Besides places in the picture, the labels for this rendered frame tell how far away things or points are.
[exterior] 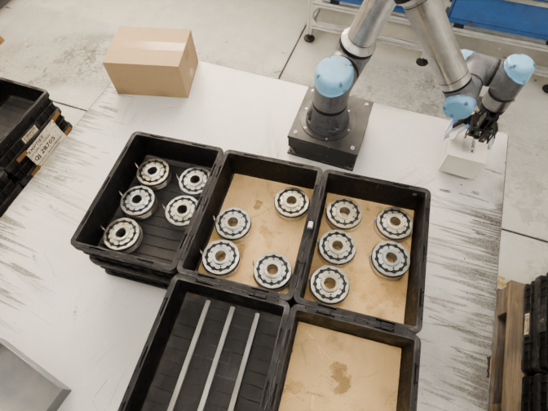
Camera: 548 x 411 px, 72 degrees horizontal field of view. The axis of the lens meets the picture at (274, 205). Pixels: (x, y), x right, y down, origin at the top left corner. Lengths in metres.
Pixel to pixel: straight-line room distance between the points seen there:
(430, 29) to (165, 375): 1.03
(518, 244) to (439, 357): 1.24
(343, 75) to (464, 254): 0.67
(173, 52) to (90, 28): 1.96
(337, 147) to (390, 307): 0.56
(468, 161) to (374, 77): 1.54
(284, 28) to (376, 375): 2.64
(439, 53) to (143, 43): 1.12
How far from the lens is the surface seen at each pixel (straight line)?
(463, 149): 1.41
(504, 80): 1.23
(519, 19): 2.84
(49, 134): 2.14
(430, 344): 1.20
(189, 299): 1.05
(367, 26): 1.22
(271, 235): 1.09
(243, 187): 1.17
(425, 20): 1.01
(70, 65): 3.24
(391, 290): 1.07
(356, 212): 1.11
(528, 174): 2.61
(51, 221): 1.48
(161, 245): 1.13
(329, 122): 1.29
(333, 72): 1.21
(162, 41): 1.68
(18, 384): 1.32
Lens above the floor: 1.81
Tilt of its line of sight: 60 degrees down
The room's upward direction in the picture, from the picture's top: 3 degrees counter-clockwise
